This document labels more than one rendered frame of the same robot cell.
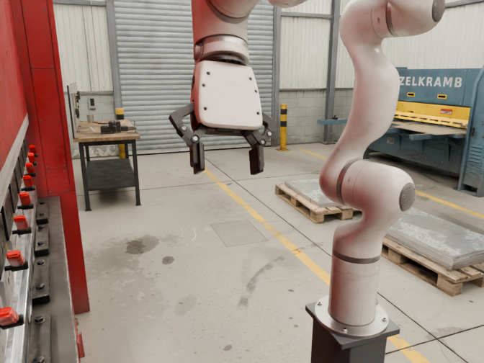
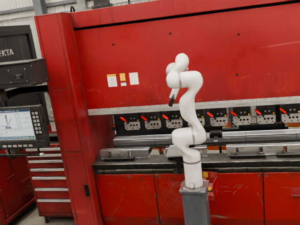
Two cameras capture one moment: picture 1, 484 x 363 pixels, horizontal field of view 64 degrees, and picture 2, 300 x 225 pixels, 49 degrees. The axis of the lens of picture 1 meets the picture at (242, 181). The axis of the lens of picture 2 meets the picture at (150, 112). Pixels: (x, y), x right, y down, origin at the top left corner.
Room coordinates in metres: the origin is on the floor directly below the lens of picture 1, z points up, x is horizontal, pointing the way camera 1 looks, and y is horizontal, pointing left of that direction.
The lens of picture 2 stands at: (2.07, -2.04, 2.10)
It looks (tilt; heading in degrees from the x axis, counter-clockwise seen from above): 14 degrees down; 130
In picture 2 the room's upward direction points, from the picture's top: 7 degrees counter-clockwise
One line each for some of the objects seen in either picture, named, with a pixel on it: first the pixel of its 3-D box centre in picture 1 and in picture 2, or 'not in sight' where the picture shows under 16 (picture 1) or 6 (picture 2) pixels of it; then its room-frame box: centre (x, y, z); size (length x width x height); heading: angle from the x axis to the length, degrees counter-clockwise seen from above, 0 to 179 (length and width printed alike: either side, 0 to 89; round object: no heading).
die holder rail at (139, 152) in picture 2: not in sight; (125, 153); (-0.14, 0.11, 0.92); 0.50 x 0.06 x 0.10; 26
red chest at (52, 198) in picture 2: not in sight; (61, 177); (-1.15, 0.00, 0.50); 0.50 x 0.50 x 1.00; 26
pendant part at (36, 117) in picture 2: not in sight; (22, 126); (-0.48, -0.69, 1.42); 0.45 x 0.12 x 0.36; 25
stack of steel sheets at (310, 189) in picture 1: (322, 191); not in sight; (4.73, -1.03, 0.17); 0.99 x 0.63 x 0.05; 18
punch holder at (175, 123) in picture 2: not in sight; (174, 118); (0.33, 0.34, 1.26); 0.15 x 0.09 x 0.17; 26
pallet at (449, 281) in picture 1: (426, 247); not in sight; (3.28, -1.71, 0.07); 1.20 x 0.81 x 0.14; 23
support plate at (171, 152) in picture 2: not in sight; (177, 150); (0.42, 0.22, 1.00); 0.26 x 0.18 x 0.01; 116
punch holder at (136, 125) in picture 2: not in sight; (132, 120); (-0.03, 0.16, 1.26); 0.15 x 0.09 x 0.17; 26
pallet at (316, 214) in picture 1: (321, 198); not in sight; (4.73, -1.02, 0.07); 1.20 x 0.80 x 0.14; 18
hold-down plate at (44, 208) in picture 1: (42, 212); not in sight; (2.00, 1.10, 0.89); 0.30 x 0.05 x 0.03; 26
